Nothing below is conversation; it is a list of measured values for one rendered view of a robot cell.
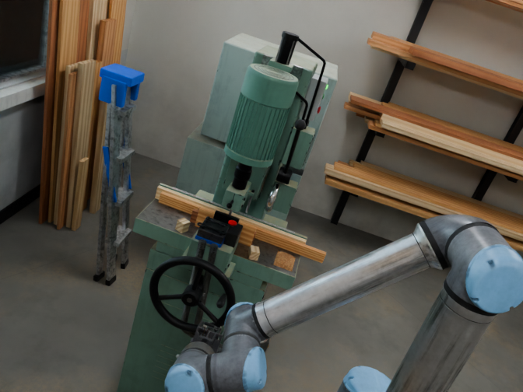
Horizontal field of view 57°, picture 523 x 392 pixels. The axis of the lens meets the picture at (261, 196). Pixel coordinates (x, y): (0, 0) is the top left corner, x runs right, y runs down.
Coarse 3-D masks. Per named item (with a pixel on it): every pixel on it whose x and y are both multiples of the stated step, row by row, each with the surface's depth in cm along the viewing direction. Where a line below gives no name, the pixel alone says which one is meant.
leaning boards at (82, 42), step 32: (64, 0) 246; (96, 0) 280; (64, 32) 254; (96, 32) 291; (64, 64) 264; (96, 64) 279; (64, 96) 266; (96, 96) 292; (64, 128) 274; (96, 128) 316; (64, 160) 278; (96, 160) 308; (64, 192) 289; (96, 192) 317; (64, 224) 303
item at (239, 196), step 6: (246, 186) 179; (228, 192) 171; (234, 192) 171; (240, 192) 173; (246, 192) 174; (228, 198) 172; (234, 198) 172; (240, 198) 171; (246, 198) 183; (222, 204) 174; (234, 204) 173; (240, 204) 172; (234, 210) 174
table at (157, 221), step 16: (160, 208) 180; (144, 224) 170; (160, 224) 171; (176, 224) 174; (192, 224) 177; (160, 240) 171; (176, 240) 170; (256, 240) 180; (240, 256) 168; (272, 256) 174; (256, 272) 169; (272, 272) 167; (288, 272) 168; (288, 288) 168
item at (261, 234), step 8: (160, 200) 183; (168, 200) 182; (176, 200) 181; (184, 200) 183; (176, 208) 183; (184, 208) 182; (192, 208) 182; (208, 208) 182; (248, 224) 181; (264, 232) 179; (264, 240) 181; (272, 240) 180; (280, 240) 179; (288, 240) 179; (288, 248) 180; (296, 248) 179; (304, 248) 179; (312, 248) 179; (304, 256) 180; (312, 256) 179; (320, 256) 179
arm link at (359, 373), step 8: (352, 368) 137; (360, 368) 137; (368, 368) 138; (352, 376) 133; (360, 376) 134; (368, 376) 135; (376, 376) 136; (384, 376) 137; (344, 384) 134; (352, 384) 130; (360, 384) 131; (368, 384) 132; (376, 384) 133; (384, 384) 134
